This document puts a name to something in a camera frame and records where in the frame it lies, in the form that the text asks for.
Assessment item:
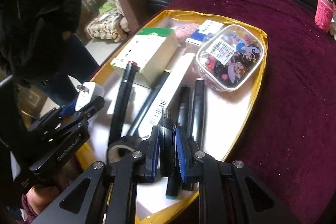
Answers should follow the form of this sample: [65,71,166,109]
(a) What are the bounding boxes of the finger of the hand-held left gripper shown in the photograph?
[60,100,78,118]
[71,96,105,125]

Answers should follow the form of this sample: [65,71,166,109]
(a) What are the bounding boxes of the black marker teal end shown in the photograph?
[165,85,192,199]

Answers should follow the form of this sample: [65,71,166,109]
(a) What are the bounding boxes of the black marker white end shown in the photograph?
[182,78,206,191]

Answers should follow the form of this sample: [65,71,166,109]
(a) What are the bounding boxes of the green white carton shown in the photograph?
[110,28,179,80]

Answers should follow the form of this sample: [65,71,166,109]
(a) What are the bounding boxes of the pink plush toy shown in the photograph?
[174,24,199,40]

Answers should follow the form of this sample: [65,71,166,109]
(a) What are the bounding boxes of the white charger plug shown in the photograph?
[75,82,105,112]

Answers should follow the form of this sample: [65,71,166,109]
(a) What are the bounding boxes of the small round tin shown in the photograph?
[106,135,142,165]

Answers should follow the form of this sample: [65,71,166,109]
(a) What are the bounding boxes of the person's blue jeans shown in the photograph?
[25,34,101,108]

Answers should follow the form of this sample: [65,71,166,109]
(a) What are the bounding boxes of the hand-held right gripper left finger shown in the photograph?
[31,125,160,224]

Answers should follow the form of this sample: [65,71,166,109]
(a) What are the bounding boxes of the long white box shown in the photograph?
[136,52,196,139]

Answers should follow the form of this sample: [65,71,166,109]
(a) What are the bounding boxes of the clear cartoon print pouch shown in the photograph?
[196,25,264,92]

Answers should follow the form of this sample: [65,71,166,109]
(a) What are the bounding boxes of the round black disc metal stem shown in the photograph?
[159,108,177,178]

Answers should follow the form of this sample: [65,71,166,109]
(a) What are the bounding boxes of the blue white medicine box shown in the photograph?
[185,20,224,45]

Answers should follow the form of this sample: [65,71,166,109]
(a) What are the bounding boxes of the pink knitted bottle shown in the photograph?
[314,0,336,33]

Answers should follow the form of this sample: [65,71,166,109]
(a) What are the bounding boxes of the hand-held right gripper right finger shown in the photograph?
[175,126,297,224]

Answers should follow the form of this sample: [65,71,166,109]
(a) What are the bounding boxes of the black marker red end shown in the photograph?
[108,61,139,147]

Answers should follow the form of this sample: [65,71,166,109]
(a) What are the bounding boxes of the printed blanket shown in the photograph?
[84,1,130,43]

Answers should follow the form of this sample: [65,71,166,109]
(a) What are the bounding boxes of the person in black jacket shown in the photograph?
[0,0,82,88]

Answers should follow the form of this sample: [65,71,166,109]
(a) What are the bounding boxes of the maroon velvet tablecloth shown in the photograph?
[168,0,336,224]

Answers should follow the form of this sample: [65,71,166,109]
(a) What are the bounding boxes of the person's left hand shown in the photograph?
[26,185,60,214]

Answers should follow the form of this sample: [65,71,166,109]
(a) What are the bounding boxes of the yellow cardboard box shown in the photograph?
[76,9,268,220]

